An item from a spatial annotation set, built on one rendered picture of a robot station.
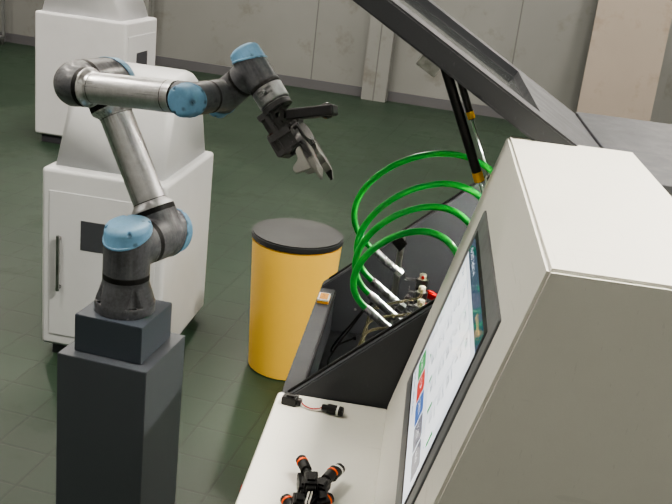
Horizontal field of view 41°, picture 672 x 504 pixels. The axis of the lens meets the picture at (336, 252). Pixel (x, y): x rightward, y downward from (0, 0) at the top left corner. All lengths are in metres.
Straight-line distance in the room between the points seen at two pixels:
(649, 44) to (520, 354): 9.69
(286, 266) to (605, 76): 7.28
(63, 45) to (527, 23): 5.57
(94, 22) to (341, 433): 5.91
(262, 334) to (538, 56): 7.55
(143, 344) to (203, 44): 9.67
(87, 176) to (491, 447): 2.90
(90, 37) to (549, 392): 6.57
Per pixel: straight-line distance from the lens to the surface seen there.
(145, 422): 2.33
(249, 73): 2.10
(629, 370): 1.01
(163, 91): 2.09
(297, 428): 1.71
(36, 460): 3.41
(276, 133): 2.06
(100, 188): 3.74
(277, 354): 3.90
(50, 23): 7.51
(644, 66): 10.59
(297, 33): 11.37
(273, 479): 1.56
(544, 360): 0.99
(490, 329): 1.10
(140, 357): 2.28
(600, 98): 10.55
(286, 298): 3.78
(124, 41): 7.25
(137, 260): 2.24
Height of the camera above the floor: 1.85
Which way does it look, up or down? 19 degrees down
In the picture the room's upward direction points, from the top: 7 degrees clockwise
